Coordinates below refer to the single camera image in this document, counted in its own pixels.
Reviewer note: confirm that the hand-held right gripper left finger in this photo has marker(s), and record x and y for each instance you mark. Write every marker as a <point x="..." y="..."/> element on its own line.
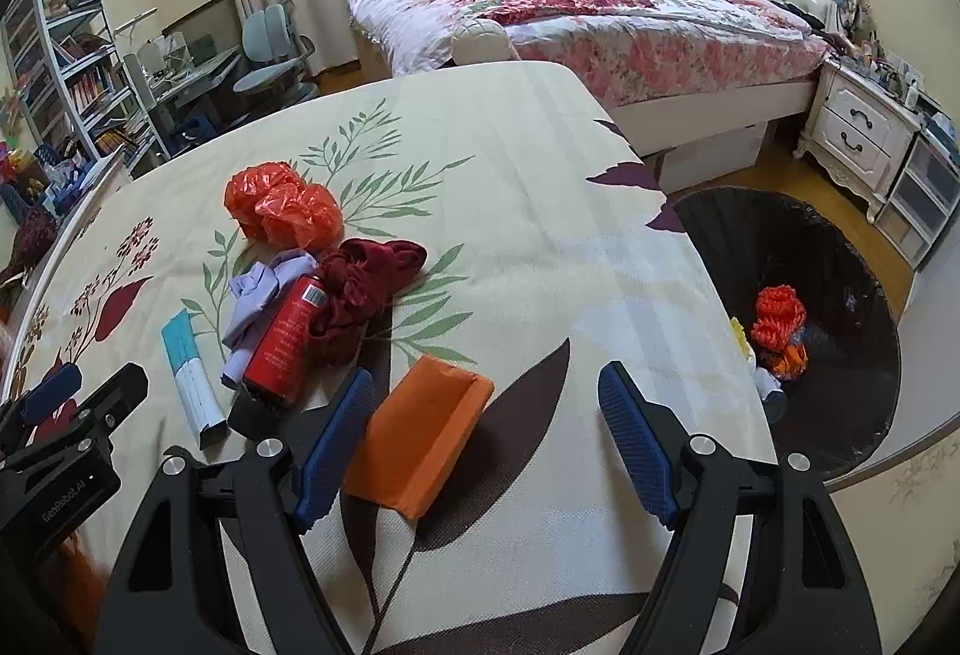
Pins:
<point x="337" y="445"/>

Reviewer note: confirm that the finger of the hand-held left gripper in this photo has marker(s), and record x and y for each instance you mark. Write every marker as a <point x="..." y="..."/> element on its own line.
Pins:
<point x="112" y="392"/>
<point x="52" y="388"/>

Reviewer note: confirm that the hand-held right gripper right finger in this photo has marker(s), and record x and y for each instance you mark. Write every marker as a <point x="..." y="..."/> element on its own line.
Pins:
<point x="637" y="452"/>

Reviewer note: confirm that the teal and white box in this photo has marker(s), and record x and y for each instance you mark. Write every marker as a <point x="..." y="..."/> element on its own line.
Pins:
<point x="191" y="385"/>

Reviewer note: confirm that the orange paper box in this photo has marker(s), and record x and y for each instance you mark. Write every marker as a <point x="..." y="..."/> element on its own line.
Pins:
<point x="420" y="437"/>

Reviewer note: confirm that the red spray can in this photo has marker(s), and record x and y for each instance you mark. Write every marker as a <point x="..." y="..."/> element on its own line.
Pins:
<point x="289" y="340"/>

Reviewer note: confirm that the white foil packet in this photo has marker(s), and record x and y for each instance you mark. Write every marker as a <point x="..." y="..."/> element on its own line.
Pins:
<point x="766" y="385"/>

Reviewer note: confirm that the yellow foam fruit net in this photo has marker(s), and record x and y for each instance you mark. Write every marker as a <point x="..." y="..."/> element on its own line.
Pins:
<point x="742" y="341"/>

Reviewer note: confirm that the dark red cloth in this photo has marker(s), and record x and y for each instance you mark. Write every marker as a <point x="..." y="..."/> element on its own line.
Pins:
<point x="367" y="295"/>

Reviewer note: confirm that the lilac paper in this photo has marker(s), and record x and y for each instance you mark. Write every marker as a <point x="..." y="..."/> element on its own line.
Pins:
<point x="259" y="295"/>

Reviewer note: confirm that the orange black-printed plastic bag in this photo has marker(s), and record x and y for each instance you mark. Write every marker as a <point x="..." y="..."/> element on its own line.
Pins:
<point x="791" y="362"/>

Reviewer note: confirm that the red foam fruit net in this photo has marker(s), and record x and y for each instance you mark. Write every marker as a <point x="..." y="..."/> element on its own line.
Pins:
<point x="780" y="317"/>

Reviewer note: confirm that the black lined trash bin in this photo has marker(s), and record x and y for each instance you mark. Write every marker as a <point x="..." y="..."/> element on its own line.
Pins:
<point x="825" y="265"/>

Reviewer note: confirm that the pile of colourful toys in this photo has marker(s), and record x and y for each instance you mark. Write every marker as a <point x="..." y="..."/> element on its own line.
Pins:
<point x="26" y="175"/>

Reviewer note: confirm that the blue storage crate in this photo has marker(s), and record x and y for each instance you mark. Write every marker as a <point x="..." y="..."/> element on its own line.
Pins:
<point x="196" y="131"/>

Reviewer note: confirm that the white storage box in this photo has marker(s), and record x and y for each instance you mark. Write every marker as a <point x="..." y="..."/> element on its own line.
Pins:
<point x="712" y="156"/>

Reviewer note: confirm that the leaf-print bed sheet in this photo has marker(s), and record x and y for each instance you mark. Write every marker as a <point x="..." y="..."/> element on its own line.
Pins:
<point x="487" y="175"/>

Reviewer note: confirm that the white bookshelf with books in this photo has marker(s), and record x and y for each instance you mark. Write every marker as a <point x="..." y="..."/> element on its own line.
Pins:
<point x="75" y="77"/>

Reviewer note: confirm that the grey study desk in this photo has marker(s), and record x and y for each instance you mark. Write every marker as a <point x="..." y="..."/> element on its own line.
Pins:
<point x="195" y="73"/>

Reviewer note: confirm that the pale blue desk chair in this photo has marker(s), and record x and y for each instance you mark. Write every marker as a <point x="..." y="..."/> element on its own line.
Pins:
<point x="274" y="54"/>

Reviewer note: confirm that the clear plastic drawer unit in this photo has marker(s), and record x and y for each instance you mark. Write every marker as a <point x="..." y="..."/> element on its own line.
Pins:
<point x="922" y="190"/>

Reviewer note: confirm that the white carved nightstand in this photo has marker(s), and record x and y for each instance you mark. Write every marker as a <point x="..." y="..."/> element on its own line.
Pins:
<point x="851" y="122"/>

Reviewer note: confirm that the bed with floral cover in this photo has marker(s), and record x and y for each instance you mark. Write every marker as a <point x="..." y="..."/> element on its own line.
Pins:
<point x="562" y="9"/>

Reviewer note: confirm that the pile of small toiletries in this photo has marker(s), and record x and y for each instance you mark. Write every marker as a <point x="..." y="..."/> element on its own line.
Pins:
<point x="885" y="70"/>

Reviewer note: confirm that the black garment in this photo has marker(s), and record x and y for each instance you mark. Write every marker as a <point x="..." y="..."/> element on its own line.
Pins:
<point x="795" y="11"/>

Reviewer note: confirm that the white bed frame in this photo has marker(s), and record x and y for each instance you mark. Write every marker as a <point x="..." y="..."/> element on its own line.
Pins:
<point x="712" y="103"/>

